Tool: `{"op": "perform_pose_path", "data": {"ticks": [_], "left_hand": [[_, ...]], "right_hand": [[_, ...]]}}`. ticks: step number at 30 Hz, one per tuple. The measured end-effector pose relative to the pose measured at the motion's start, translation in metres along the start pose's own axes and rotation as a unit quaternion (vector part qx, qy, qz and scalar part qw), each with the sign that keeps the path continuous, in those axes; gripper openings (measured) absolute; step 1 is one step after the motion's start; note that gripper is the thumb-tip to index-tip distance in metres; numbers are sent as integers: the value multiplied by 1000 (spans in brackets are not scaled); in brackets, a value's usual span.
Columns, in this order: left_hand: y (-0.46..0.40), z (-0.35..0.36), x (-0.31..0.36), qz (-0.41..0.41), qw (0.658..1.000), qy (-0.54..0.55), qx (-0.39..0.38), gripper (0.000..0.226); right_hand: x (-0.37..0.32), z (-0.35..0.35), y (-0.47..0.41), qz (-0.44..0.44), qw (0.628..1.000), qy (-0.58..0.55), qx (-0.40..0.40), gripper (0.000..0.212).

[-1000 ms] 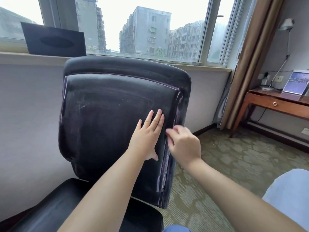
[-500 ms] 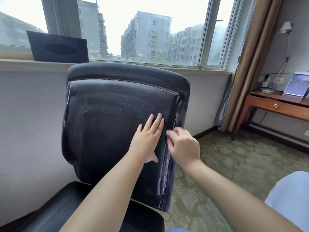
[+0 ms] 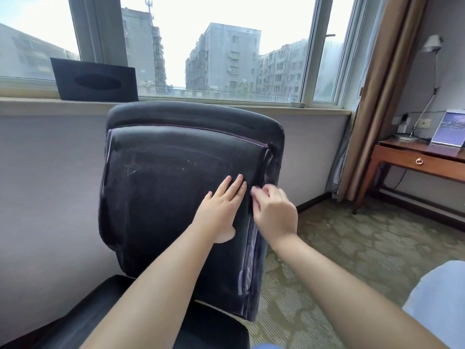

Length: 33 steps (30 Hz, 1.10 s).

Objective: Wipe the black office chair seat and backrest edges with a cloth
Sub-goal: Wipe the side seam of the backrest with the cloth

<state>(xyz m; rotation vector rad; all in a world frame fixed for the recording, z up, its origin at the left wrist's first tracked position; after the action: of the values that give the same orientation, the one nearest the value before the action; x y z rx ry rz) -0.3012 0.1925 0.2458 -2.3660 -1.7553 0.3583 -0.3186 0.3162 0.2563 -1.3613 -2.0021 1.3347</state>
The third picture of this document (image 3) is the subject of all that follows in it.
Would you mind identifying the dark wooden baseboard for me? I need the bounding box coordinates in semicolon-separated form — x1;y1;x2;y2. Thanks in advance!
377;189;465;231
296;192;333;214

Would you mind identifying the black tissue box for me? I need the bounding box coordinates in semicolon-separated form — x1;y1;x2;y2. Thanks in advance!
50;57;140;102

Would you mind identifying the grey window frame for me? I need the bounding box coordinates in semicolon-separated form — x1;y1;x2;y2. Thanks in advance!
0;0;368;110

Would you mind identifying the person's left forearm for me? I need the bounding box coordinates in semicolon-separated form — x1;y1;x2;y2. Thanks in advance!
79;223;218;349

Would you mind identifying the grey building with antenna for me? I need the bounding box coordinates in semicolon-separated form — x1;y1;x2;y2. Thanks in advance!
121;0;168;90

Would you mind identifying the tall grey apartment building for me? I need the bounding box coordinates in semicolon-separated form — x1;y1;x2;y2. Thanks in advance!
185;22;262;93

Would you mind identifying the blue standing display card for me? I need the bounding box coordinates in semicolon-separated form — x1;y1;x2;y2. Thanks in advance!
430;109;465;148

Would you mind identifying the brown curtain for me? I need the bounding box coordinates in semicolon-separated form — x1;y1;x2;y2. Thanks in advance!
336;0;429;202

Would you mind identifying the person's right forearm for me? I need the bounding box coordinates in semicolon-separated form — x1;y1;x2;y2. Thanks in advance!
274;234;450;349

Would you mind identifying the wooden furniture leg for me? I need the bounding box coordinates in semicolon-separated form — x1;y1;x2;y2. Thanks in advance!
352;145;382;215

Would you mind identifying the beige window sill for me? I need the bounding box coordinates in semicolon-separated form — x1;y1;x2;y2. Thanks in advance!
0;96;352;119

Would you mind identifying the person's left hand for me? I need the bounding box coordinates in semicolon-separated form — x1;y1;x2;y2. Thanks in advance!
190;174;248;245

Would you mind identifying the person's right hand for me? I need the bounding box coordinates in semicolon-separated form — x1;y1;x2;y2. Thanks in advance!
250;184;299;250

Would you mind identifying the black leather chair backrest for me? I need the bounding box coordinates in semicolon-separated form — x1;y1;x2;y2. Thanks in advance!
98;101;286;322

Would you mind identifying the grey building roof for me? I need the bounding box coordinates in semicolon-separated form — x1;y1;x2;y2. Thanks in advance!
0;23;80;80

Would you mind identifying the silver desk lamp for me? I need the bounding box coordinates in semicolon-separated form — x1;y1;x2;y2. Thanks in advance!
394;34;445;142

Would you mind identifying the grey curtain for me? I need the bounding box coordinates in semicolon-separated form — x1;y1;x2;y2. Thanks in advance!
325;109;355;195

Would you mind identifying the brown wooden desk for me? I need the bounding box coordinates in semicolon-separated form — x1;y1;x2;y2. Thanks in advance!
352;137;465;215

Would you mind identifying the wide grey apartment building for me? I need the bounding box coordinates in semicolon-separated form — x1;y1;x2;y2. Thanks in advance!
257;39;310;98

